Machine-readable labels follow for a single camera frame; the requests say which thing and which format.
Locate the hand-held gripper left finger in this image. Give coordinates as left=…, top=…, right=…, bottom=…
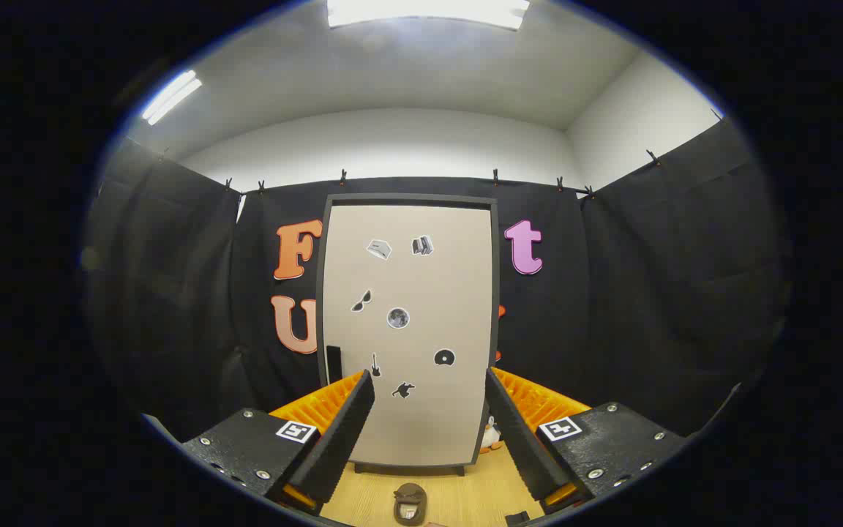
left=180, top=370, right=376, bottom=513

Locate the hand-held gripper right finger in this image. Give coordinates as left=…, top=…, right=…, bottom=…
left=485, top=367, right=688, bottom=513

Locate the brown fuzzy shoe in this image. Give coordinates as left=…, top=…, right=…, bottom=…
left=394, top=483, right=428, bottom=526

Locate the beige shoe cabinet door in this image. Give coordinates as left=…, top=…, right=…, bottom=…
left=323, top=205, right=494, bottom=467

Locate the dark grey shoe cabinet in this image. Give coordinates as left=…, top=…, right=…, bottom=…
left=317, top=194, right=501, bottom=476

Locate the black backdrop cloth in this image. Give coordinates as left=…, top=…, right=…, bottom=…
left=85, top=117, right=788, bottom=447

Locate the row of black clips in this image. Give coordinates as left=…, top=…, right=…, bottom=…
left=162, top=108, right=722, bottom=200

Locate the narrow ceiling light strip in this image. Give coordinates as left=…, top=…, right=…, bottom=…
left=141, top=70, right=203, bottom=125

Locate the wide ceiling light panel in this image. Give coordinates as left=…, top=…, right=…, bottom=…
left=326, top=0, right=531, bottom=31

